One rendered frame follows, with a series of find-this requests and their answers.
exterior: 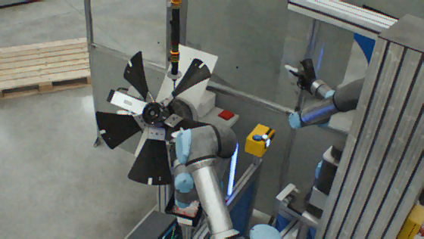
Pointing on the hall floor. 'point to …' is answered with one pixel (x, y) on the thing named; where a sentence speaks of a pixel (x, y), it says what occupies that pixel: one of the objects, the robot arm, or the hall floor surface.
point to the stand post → (163, 193)
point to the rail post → (253, 202)
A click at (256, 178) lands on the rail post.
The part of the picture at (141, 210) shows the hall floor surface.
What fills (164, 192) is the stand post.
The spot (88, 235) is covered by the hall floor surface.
